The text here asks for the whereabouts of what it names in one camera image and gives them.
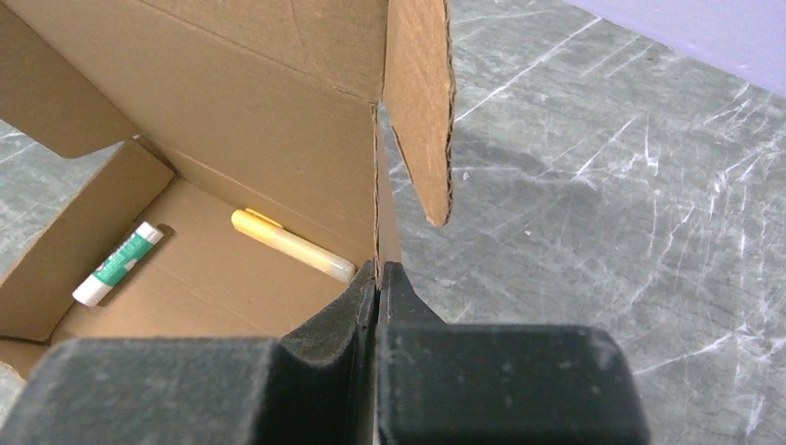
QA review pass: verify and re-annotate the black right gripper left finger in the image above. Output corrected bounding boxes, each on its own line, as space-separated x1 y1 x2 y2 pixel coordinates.
1 262 376 444

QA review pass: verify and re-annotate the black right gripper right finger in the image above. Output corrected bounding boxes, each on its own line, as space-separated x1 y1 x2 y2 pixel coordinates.
376 262 651 444

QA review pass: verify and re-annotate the yellow highlighter marker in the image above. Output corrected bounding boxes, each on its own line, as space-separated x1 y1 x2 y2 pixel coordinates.
231 209 356 284

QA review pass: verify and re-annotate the brown cardboard box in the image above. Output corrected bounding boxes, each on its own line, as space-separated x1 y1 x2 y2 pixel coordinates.
1 1 455 377

